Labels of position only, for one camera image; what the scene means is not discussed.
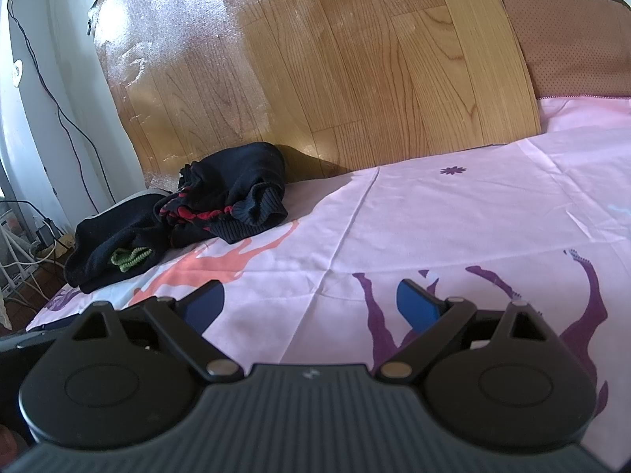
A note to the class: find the black garment with green trim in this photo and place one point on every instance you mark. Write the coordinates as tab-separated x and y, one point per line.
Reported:
108	236

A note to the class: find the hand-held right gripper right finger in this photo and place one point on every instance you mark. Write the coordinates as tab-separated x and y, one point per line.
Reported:
419	305

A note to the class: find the white wall hook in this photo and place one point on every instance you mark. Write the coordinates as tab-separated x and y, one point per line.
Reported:
16	73

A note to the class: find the brown perforated cushion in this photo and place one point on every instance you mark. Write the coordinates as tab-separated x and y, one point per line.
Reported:
577	39

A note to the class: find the pink deer print bed sheet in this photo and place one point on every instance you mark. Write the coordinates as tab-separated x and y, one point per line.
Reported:
443	217

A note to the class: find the wood pattern board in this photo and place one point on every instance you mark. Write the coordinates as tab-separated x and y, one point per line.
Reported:
345	59

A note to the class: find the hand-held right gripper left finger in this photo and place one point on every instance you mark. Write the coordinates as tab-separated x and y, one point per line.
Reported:
204	308

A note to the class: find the navy red white patterned garment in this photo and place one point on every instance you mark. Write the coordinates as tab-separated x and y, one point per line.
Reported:
236	177

